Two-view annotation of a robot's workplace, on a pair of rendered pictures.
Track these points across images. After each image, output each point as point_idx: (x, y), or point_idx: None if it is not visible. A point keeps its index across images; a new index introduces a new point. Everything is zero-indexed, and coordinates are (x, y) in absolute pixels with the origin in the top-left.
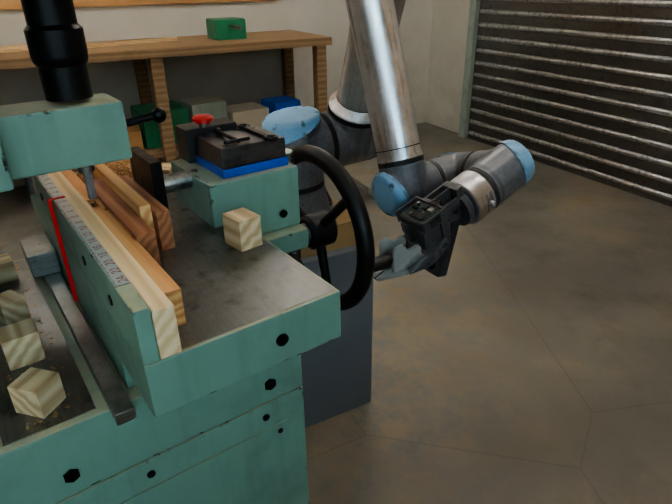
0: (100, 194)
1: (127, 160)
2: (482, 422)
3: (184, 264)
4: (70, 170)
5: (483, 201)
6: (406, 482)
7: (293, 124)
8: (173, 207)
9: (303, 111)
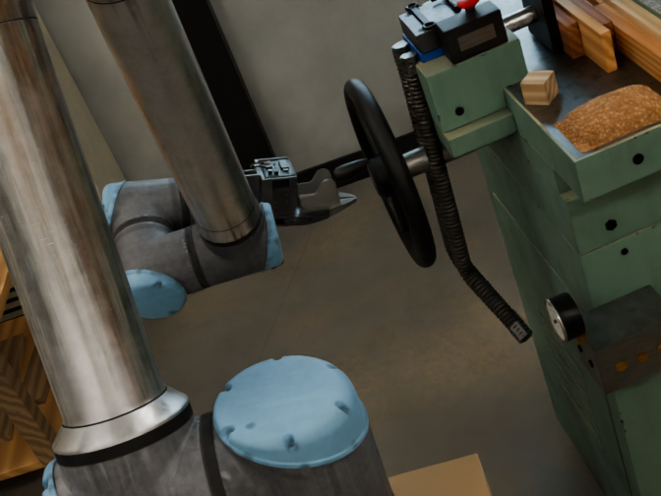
0: (586, 4)
1: (590, 100)
2: None
3: (518, 7)
4: (642, 43)
5: None
6: None
7: (297, 355)
8: (531, 62)
9: (247, 401)
